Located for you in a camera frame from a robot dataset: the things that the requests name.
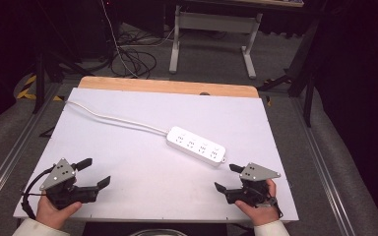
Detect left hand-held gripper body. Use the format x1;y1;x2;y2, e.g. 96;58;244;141
38;157;99;211

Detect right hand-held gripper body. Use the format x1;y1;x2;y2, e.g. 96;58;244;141
223;162;282;208

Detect person's left hand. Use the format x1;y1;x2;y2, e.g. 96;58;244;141
35;194;84;231

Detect person's right hand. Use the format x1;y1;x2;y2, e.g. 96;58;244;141
234;178;280;227

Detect white power strip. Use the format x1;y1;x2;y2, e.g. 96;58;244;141
165;125;227;168

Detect white board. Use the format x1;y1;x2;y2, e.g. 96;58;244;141
13;87;300;224

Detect round metal rim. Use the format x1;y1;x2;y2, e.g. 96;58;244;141
127;228;180;236

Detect black metal stand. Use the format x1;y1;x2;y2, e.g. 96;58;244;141
256;18;321;128
31;48;95;115

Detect yellow black floor tape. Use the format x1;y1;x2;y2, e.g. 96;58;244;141
16;74;65;102

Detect black wrist strap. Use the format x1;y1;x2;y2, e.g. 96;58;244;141
255;195;284;219

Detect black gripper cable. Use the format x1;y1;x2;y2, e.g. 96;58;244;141
21;164;57;221

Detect white power strip cord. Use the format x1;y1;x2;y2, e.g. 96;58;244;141
65;99;170;136

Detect aluminium floor rail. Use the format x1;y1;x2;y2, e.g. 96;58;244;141
0;82;63;212
289;96;356;236

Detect black floor cables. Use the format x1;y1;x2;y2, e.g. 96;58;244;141
108;30;158;80

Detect thin white floor cable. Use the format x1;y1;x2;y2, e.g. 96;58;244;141
99;0;140;79

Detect white metal table frame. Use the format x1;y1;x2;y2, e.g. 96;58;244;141
168;4;264;81

